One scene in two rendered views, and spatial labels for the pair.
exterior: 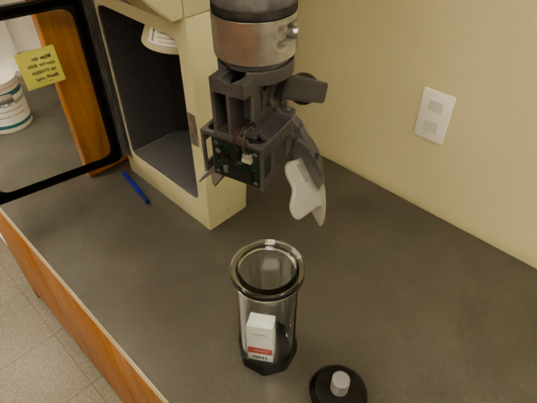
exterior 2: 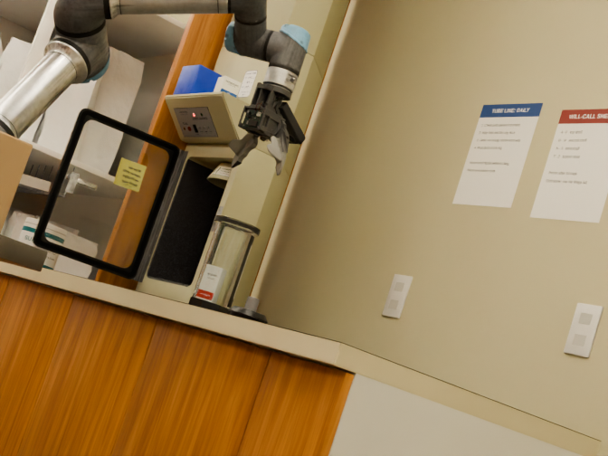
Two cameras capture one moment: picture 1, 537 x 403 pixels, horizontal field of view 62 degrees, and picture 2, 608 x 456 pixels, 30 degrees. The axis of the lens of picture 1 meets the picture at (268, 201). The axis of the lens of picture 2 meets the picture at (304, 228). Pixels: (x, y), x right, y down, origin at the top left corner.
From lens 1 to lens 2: 236 cm
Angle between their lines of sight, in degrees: 51
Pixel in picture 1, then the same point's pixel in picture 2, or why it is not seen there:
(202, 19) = (255, 152)
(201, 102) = (232, 200)
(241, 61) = (271, 80)
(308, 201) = (276, 153)
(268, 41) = (283, 75)
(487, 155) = (426, 317)
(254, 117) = (268, 101)
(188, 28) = not seen: hidden behind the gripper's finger
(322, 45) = (334, 261)
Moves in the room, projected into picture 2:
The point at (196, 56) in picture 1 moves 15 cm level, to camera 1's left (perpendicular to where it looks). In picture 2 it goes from (242, 169) to (190, 154)
